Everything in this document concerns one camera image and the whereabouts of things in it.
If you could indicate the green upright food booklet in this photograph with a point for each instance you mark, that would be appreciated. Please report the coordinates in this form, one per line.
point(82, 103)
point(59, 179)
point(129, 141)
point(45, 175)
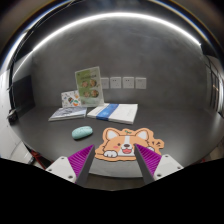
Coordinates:
point(89, 86)

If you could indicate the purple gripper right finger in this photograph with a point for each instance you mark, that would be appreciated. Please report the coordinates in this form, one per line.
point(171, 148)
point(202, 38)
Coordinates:
point(154, 166)

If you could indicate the teal computer mouse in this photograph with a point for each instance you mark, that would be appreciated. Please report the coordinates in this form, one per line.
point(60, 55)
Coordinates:
point(81, 132)

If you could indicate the small colourful illustrated card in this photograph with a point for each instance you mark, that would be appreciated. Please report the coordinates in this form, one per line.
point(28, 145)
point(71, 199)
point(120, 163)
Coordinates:
point(70, 99)

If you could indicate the white LED light strip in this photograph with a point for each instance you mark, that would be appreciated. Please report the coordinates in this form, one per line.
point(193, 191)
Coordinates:
point(108, 17)

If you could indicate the corgi dog mouse pad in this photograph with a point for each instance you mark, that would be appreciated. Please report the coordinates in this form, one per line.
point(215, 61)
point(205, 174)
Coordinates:
point(119, 145)

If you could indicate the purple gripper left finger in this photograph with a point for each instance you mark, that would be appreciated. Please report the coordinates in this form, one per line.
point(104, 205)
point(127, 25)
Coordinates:
point(74, 168)

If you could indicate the black monitor screen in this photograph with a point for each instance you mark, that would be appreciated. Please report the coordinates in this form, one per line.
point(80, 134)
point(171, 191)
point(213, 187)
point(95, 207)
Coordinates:
point(23, 95)

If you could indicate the grey magazine lying flat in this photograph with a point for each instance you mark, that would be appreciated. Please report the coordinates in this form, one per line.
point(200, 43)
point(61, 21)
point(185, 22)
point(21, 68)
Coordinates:
point(68, 113)

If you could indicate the white wall socket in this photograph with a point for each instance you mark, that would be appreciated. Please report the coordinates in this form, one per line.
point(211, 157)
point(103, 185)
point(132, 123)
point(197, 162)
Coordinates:
point(140, 83)
point(128, 82)
point(115, 82)
point(105, 83)

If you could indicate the white book with blue band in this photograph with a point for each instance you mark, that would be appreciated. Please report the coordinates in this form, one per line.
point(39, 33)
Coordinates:
point(120, 113)

